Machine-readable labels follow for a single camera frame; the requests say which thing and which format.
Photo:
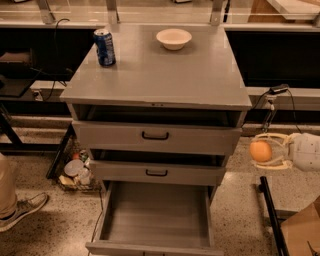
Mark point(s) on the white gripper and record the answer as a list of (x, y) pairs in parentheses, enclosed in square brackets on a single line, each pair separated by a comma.
[(306, 151)]

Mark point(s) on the orange fruit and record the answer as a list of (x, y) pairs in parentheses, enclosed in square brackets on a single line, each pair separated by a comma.
[(260, 151)]

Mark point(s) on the grey drawer cabinet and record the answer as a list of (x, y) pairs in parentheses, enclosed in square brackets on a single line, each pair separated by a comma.
[(202, 75)]

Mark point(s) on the grey middle drawer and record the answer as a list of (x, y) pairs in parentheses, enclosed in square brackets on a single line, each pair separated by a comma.
[(130, 166)]

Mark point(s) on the grey drawer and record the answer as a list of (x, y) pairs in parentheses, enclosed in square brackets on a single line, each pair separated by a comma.
[(149, 219), (130, 166), (192, 131)]

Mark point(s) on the grey bottom drawer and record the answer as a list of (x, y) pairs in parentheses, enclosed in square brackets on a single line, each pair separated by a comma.
[(149, 219)]

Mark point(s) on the grey top drawer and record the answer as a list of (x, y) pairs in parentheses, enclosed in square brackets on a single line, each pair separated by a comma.
[(192, 131)]

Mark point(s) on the black power adapter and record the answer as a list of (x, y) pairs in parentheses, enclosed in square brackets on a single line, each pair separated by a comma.
[(279, 89)]

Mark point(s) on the brown cardboard box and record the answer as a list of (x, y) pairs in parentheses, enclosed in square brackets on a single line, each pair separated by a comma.
[(302, 231)]

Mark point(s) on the black metal bar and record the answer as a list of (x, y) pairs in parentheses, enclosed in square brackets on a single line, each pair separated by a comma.
[(277, 232)]

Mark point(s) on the white bowl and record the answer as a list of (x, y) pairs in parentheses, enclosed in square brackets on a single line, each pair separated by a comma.
[(173, 39)]

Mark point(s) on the blue soda can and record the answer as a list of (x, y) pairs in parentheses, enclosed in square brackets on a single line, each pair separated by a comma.
[(104, 47)]

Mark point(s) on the grey sneaker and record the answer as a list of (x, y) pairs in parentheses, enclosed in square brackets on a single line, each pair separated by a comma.
[(20, 209)]

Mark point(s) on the beige trouser leg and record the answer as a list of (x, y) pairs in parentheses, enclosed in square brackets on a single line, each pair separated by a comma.
[(8, 198)]

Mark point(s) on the black middle drawer handle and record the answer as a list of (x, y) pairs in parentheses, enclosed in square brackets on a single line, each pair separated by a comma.
[(156, 173)]

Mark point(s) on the black drawer handle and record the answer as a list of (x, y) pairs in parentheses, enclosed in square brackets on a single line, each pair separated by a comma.
[(156, 173), (162, 137)]

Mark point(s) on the black top drawer handle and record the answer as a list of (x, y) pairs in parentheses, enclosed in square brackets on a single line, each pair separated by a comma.
[(162, 137)]

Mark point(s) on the wire basket with clutter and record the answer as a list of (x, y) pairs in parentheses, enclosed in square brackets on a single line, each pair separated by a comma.
[(74, 172)]

